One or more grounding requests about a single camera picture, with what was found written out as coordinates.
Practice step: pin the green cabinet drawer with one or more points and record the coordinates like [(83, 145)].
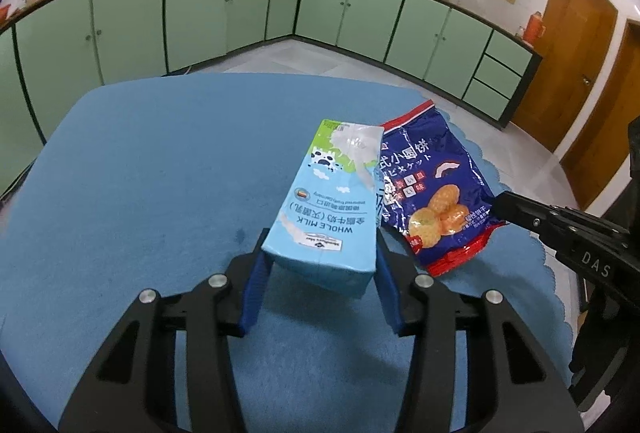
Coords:
[(487, 102), (497, 80), (507, 55)]

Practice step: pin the person's right hand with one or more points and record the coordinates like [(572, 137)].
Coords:
[(600, 348)]

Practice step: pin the orange plastic basket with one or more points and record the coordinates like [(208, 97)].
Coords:
[(4, 15)]

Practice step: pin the brown wooden door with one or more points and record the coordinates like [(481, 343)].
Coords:
[(610, 123), (565, 63)]

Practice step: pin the red thermos flask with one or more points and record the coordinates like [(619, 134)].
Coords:
[(532, 30)]

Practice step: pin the light blue milk carton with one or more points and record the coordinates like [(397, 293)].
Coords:
[(325, 223)]

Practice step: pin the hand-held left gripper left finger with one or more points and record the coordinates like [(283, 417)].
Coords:
[(252, 300)]

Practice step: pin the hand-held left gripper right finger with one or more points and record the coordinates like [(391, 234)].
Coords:
[(389, 300)]

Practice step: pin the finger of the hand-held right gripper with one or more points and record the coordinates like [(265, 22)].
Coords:
[(520, 205), (560, 240)]

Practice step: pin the blue scalloped tablecloth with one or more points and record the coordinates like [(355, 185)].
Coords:
[(150, 173)]

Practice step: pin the green base cabinet run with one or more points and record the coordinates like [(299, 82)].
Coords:
[(200, 8)]

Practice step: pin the blue red snack bag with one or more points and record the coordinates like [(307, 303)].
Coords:
[(430, 173)]

